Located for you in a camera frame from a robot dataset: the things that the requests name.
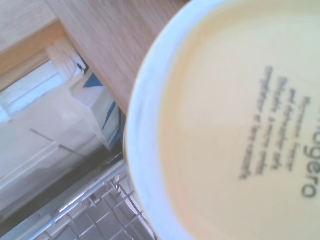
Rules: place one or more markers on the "yellow mug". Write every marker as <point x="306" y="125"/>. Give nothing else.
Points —
<point x="225" y="125"/>

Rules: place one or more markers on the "white kitchen cabinet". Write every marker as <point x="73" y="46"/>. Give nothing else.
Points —
<point x="45" y="150"/>

